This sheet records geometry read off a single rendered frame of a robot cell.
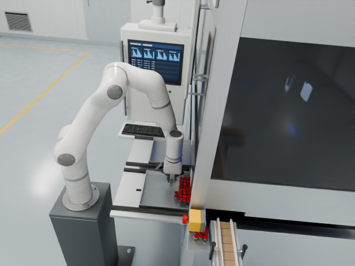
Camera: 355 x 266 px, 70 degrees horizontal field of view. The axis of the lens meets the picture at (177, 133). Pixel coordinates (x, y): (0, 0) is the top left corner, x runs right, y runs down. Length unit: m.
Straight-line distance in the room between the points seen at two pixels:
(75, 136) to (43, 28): 6.39
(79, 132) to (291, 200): 0.98
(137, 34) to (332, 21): 1.30
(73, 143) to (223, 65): 0.70
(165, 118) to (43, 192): 1.93
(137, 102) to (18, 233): 1.47
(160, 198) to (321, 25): 1.07
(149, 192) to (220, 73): 0.86
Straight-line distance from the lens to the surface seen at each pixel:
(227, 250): 1.25
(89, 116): 1.12
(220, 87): 0.86
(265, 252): 1.59
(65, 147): 1.17
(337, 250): 1.69
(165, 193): 1.46
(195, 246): 1.29
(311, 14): 0.85
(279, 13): 0.82
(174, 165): 1.36
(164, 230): 2.38
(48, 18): 7.31
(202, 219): 1.19
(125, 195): 1.46
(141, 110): 2.11
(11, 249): 2.54
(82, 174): 1.33
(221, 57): 0.82
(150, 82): 1.05
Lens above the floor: 1.98
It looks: 35 degrees down
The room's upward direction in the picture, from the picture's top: 5 degrees clockwise
